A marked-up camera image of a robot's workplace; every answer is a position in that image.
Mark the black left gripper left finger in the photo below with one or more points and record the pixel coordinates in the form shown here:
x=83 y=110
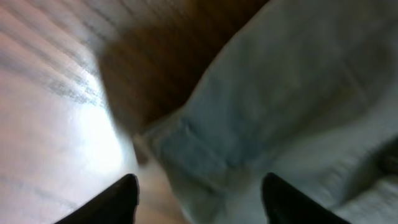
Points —
x=115 y=205

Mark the light green khaki shorts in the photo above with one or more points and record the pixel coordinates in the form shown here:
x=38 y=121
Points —
x=307 y=90

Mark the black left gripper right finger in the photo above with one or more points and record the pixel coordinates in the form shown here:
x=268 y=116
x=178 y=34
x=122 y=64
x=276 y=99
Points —
x=284 y=204

